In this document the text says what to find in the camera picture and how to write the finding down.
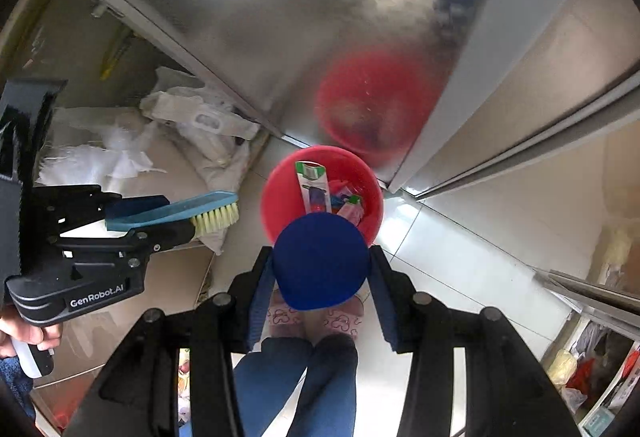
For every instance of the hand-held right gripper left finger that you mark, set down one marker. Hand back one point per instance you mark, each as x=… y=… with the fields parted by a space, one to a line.
x=260 y=302

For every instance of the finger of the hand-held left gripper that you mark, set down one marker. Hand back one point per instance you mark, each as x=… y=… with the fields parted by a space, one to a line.
x=140 y=207
x=160 y=237

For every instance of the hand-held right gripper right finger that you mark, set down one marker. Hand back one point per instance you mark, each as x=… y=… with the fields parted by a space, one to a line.
x=385 y=302

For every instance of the teal scrubbing brush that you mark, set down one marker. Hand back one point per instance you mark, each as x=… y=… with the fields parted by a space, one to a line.
x=200 y=208

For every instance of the blue round cap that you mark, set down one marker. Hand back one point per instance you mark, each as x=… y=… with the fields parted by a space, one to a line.
x=320 y=262

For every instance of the red plastic bin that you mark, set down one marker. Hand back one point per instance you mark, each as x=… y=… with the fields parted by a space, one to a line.
x=280 y=202

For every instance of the person's left hand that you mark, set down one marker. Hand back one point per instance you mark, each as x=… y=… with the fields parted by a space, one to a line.
x=20 y=334

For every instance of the pink patterned slipper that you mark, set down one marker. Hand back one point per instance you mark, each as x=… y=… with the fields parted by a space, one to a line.
x=285 y=317
x=340 y=319

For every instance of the white crumpled plastic bag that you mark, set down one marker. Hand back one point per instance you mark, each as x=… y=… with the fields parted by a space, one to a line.
x=100 y=152

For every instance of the person's left leg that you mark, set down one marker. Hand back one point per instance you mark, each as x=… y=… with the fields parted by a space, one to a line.
x=270 y=382

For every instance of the person's leg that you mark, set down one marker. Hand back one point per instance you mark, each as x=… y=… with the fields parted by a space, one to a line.
x=270 y=382
x=330 y=382

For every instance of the white plastic sack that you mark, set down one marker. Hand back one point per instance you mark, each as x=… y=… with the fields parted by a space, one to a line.
x=220 y=177

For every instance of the person's right leg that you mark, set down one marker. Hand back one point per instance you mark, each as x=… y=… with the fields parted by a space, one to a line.
x=330 y=382

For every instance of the green blister pack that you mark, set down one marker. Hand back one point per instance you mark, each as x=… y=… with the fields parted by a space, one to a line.
x=311 y=179

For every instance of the yellowish plastic bag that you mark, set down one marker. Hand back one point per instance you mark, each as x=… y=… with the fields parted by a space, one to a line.
x=560 y=367

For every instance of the red plastic bag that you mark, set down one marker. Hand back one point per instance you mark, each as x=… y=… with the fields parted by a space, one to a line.
x=587 y=374

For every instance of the frosted metal cabinet door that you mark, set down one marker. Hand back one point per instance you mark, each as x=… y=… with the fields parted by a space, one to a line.
x=250 y=17

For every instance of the beige cabinet door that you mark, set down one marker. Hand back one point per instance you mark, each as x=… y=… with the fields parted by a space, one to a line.
x=550 y=92

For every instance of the metal door frame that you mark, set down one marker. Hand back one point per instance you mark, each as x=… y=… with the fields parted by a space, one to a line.
x=590 y=292

